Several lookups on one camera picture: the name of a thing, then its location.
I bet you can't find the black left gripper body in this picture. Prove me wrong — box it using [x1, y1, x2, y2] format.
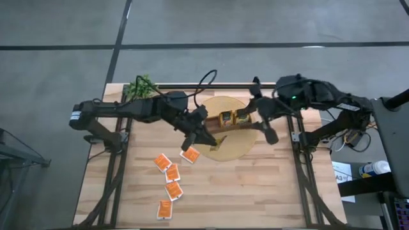
[181, 107, 208, 152]

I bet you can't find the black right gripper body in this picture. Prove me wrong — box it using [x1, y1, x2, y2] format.
[250, 83, 279, 145]

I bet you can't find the brown wooden tea box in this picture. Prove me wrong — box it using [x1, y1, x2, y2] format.
[204, 110, 253, 135]

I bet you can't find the yellow tea bag packet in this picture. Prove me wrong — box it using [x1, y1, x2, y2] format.
[209, 135, 228, 152]
[219, 111, 234, 127]

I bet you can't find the orange tea bag packet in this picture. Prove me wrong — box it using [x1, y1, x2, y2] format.
[179, 146, 201, 164]
[156, 200, 173, 220]
[165, 163, 181, 184]
[153, 153, 173, 173]
[164, 181, 185, 202]

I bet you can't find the round woven straw placemat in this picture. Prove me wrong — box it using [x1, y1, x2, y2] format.
[191, 95, 259, 162]

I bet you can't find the green plant in white pot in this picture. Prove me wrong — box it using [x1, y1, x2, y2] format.
[123, 74, 160, 102]

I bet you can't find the black power strip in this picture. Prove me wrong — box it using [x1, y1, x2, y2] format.
[344, 129, 364, 146]

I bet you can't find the white paper sheet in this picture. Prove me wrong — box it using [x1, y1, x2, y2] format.
[331, 161, 356, 204]

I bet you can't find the black cart shelf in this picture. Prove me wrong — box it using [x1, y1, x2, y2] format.
[337, 172, 397, 197]

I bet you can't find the white and blue bottle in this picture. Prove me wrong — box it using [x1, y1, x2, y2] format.
[359, 160, 392, 179]

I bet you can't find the dark grey cart top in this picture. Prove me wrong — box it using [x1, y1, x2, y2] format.
[369, 96, 409, 199]

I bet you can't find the black pole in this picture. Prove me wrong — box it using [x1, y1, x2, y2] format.
[384, 89, 409, 111]

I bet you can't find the dark metal stand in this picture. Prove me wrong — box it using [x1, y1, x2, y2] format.
[0, 127, 52, 230]

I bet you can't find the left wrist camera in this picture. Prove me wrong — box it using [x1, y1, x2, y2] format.
[174, 111, 196, 132]

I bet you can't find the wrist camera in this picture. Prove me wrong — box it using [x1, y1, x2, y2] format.
[276, 75, 307, 103]
[174, 111, 196, 132]

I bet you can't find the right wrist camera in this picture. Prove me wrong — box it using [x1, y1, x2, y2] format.
[276, 75, 307, 103]

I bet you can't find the black aluminium table frame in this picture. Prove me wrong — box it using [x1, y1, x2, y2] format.
[76, 83, 339, 229]

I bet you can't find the white cable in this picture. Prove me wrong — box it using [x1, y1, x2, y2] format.
[321, 117, 348, 153]

